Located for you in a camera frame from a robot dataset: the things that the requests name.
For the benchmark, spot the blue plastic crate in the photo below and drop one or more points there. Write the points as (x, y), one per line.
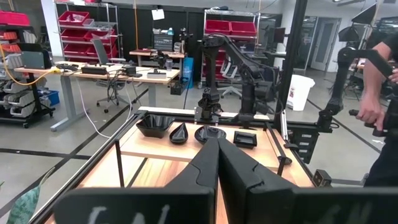
(53, 98)

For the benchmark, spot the white office chair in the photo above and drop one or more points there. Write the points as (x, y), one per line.
(230, 77)

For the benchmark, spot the person's forearm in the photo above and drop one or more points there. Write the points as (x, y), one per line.
(373, 68)

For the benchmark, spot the black wheeled bin rack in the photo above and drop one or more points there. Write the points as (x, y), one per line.
(18, 99)

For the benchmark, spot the silver aluminium bar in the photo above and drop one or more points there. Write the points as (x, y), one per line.
(283, 124)

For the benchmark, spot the wooden top work desk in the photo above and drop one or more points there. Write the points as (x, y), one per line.
(93, 74)

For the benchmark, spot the white paper sign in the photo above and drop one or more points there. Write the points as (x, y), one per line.
(158, 14)

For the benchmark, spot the black softbox lamp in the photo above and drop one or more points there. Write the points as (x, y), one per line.
(365, 15)

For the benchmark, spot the black leaf-shaped plate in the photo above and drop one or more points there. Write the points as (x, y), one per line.
(202, 141)
(211, 133)

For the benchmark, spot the black desktop box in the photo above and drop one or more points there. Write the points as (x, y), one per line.
(93, 70)

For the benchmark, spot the red storage bin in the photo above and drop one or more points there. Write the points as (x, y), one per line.
(14, 18)

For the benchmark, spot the white trash bin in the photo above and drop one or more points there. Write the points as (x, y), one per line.
(298, 93)

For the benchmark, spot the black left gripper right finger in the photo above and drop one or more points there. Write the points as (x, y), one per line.
(255, 193)

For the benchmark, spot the person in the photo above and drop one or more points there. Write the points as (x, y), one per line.
(385, 165)

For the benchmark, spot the black aluminium table frame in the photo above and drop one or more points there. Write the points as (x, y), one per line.
(290, 62)

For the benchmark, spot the grey door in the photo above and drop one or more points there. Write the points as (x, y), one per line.
(325, 43)

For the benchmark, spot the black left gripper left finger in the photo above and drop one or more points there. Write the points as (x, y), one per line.
(140, 205)

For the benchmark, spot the grey computer monitor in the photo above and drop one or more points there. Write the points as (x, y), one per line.
(34, 59)

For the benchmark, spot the black studio lamp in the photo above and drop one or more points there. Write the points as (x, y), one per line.
(348, 34)

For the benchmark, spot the small black table camera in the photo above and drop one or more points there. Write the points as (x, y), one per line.
(321, 178)

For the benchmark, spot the small wooden table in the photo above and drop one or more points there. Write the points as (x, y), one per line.
(146, 53)

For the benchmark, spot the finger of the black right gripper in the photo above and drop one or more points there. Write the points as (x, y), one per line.
(245, 124)
(249, 124)

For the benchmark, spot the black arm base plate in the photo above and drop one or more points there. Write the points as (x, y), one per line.
(199, 116)

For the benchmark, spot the grey office chair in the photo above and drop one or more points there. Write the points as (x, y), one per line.
(102, 53)

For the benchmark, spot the person's hand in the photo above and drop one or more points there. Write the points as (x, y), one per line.
(394, 75)
(370, 109)

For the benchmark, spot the grey desk foot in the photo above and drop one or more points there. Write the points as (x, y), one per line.
(70, 123)

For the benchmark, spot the black backdrop curtain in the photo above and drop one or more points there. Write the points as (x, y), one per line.
(174, 25)

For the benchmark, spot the tall blue bin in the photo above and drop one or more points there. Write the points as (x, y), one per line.
(188, 71)

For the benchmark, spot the grey drawer cabinet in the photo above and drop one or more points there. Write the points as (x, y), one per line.
(163, 42)

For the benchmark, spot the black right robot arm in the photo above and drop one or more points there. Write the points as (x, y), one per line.
(214, 62)

